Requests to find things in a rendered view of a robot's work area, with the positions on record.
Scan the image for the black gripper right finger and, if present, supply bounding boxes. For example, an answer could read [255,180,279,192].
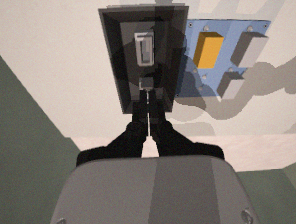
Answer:
[148,90,225,160]

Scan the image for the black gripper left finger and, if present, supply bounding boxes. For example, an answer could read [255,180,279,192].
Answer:
[76,90,148,166]

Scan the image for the yellow-orange block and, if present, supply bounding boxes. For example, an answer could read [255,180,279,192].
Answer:
[193,32,224,68]

